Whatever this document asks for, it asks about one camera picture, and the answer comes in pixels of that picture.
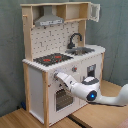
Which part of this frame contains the black toy faucet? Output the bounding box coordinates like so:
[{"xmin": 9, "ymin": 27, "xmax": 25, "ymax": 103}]
[{"xmin": 67, "ymin": 33, "xmax": 82, "ymax": 49}]

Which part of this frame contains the right red oven knob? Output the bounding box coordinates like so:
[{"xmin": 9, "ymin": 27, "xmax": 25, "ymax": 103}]
[{"xmin": 72, "ymin": 66, "xmax": 77, "ymax": 72}]

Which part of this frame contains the toy oven door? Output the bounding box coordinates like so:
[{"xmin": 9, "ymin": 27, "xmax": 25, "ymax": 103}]
[{"xmin": 48, "ymin": 81, "xmax": 79, "ymax": 125}]

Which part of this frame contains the black toy stovetop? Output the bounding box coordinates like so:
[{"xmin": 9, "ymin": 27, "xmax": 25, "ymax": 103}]
[{"xmin": 34, "ymin": 53, "xmax": 70, "ymax": 67}]

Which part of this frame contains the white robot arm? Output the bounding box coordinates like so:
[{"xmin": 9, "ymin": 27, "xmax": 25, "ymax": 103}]
[{"xmin": 56, "ymin": 72, "xmax": 128, "ymax": 106}]

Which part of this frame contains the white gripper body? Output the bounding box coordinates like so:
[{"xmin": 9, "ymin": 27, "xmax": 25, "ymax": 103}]
[{"xmin": 56, "ymin": 72, "xmax": 76, "ymax": 90}]

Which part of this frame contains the white cabinet door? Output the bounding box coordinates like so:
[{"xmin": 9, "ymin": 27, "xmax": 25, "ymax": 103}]
[{"xmin": 78, "ymin": 56, "xmax": 103, "ymax": 108}]

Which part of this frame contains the grey toy sink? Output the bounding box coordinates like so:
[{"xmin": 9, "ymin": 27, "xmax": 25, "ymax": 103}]
[{"xmin": 65, "ymin": 47, "xmax": 95, "ymax": 55}]

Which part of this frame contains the grey range hood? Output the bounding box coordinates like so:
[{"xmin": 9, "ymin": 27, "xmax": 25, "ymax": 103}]
[{"xmin": 35, "ymin": 6, "xmax": 64, "ymax": 27}]

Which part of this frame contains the wooden toy kitchen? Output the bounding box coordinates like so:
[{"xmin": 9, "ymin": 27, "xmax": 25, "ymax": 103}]
[{"xmin": 22, "ymin": 2, "xmax": 105, "ymax": 128}]

